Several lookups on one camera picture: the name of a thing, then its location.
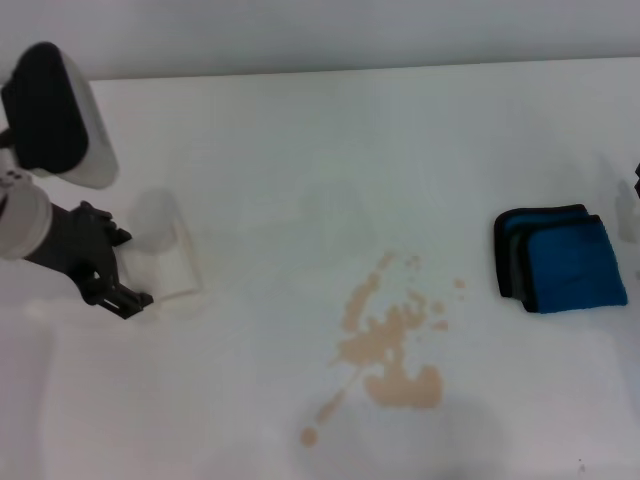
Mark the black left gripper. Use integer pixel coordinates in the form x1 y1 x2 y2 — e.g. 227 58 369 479
22 200 155 319

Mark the white paper cup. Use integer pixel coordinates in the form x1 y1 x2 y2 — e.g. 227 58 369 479
119 192 204 305

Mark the blue rag with black edge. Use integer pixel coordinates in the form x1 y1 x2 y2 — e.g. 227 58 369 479
493 203 629 315

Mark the brown water stain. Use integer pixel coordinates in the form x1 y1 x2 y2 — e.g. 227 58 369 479
299 250 467 448

